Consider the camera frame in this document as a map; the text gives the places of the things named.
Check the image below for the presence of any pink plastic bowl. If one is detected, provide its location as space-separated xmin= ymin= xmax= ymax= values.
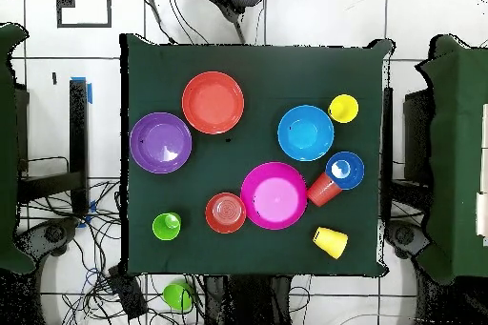
xmin=239 ymin=161 xmax=309 ymax=231

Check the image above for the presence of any small orange bowl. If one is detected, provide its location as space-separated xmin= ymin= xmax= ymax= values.
xmin=204 ymin=192 xmax=248 ymax=235

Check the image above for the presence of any red-orange plastic cup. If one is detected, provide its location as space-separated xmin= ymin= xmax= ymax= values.
xmin=306 ymin=171 xmax=343 ymax=208

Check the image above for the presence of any golden yellow plastic cup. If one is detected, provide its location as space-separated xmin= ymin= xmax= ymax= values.
xmin=313 ymin=226 xmax=349 ymax=260

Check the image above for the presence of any large shallow orange bowl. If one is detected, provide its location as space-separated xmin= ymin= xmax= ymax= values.
xmin=181 ymin=71 xmax=246 ymax=136

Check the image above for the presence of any light blue plastic bowl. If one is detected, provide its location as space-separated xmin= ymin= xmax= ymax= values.
xmin=276 ymin=104 xmax=336 ymax=163

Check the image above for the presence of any purple plastic bowl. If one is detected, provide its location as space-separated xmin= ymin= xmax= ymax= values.
xmin=129 ymin=112 xmax=193 ymax=175

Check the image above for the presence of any green plastic cup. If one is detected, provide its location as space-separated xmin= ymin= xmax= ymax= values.
xmin=152 ymin=212 xmax=183 ymax=242

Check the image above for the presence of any dark green tablecloth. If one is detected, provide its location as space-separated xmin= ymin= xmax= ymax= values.
xmin=119 ymin=32 xmax=394 ymax=277

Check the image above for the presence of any small dark blue bowl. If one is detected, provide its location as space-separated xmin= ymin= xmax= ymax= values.
xmin=324 ymin=151 xmax=366 ymax=192

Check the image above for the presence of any lemon yellow plastic cup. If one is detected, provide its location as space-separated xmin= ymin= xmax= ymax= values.
xmin=328 ymin=93 xmax=360 ymax=125

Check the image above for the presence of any green bowl on floor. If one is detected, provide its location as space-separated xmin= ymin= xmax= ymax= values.
xmin=162 ymin=281 xmax=194 ymax=312

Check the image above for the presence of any blue tape strip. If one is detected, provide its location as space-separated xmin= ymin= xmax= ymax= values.
xmin=71 ymin=76 xmax=93 ymax=106

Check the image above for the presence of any grey chair base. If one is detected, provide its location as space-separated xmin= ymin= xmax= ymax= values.
xmin=384 ymin=219 xmax=432 ymax=259

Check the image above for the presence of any black power strip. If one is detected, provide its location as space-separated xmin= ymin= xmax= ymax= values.
xmin=107 ymin=266 xmax=149 ymax=321

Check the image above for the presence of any black chair base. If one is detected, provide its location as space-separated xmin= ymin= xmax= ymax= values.
xmin=14 ymin=217 xmax=79 ymax=265

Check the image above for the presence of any green cloth side table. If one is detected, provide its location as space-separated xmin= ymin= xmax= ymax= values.
xmin=415 ymin=33 xmax=488 ymax=286
xmin=0 ymin=22 xmax=37 ymax=274

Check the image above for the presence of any black stand frame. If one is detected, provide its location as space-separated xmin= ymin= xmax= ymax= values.
xmin=16 ymin=78 xmax=91 ymax=216
xmin=381 ymin=86 xmax=434 ymax=189

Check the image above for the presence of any tangle of floor cables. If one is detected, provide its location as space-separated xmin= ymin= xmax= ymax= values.
xmin=18 ymin=177 xmax=207 ymax=325

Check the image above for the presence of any black square frame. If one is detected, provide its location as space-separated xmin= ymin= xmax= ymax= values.
xmin=55 ymin=0 xmax=112 ymax=30

